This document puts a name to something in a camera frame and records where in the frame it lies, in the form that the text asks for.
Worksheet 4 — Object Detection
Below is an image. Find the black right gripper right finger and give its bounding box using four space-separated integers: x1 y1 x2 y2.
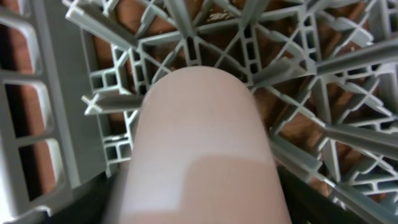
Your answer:
277 166 366 224

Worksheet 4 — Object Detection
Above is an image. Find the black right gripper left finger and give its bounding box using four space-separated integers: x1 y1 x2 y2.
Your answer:
40 174 119 224

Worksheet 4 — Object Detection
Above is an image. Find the pink plastic cup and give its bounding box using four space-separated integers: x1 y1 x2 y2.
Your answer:
104 67 291 223

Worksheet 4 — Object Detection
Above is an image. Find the grey plastic dishwasher rack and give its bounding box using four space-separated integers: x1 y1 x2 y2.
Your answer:
1 1 397 223

